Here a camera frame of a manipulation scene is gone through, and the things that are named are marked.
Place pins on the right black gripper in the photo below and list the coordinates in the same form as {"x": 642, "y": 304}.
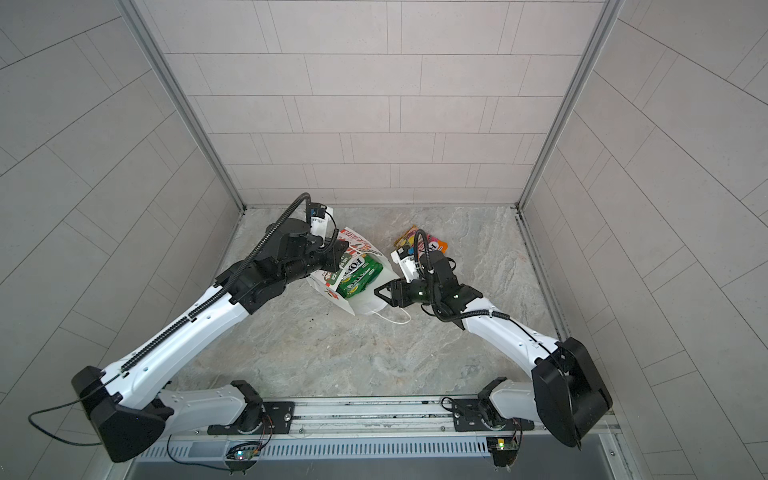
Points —
{"x": 396, "y": 285}

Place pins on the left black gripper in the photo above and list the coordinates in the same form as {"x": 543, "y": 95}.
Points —
{"x": 332, "y": 253}

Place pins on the white paper bag with flower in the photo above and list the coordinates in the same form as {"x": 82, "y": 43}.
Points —
{"x": 364, "y": 303}

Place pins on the green Fox's spring tea bag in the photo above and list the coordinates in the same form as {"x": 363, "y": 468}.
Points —
{"x": 360, "y": 272}

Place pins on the orange Fox's fruits candy bag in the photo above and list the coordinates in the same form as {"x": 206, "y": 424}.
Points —
{"x": 407, "y": 240}

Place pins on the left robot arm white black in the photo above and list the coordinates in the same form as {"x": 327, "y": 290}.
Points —
{"x": 127, "y": 402}

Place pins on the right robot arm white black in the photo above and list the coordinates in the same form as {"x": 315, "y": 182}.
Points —
{"x": 567, "y": 394}

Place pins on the right circuit board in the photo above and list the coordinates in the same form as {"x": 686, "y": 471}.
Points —
{"x": 503, "y": 450}

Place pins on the left circuit board green led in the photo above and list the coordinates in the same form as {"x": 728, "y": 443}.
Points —
{"x": 244, "y": 452}

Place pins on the white vent grille strip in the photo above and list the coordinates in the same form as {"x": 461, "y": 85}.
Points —
{"x": 325, "y": 448}

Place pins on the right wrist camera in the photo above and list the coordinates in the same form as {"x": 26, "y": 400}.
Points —
{"x": 404, "y": 258}

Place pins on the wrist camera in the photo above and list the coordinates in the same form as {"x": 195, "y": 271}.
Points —
{"x": 321, "y": 222}
{"x": 404, "y": 258}

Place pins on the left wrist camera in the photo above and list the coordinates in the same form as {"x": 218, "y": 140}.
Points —
{"x": 321, "y": 222}

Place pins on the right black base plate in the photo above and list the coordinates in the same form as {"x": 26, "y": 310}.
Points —
{"x": 470, "y": 415}

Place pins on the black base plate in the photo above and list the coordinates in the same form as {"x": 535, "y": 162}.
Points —
{"x": 470, "y": 415}
{"x": 272, "y": 417}

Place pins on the aluminium mounting rail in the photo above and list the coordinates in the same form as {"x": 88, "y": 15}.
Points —
{"x": 384, "y": 414}

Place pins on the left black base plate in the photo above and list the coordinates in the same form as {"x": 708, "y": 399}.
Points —
{"x": 272, "y": 417}

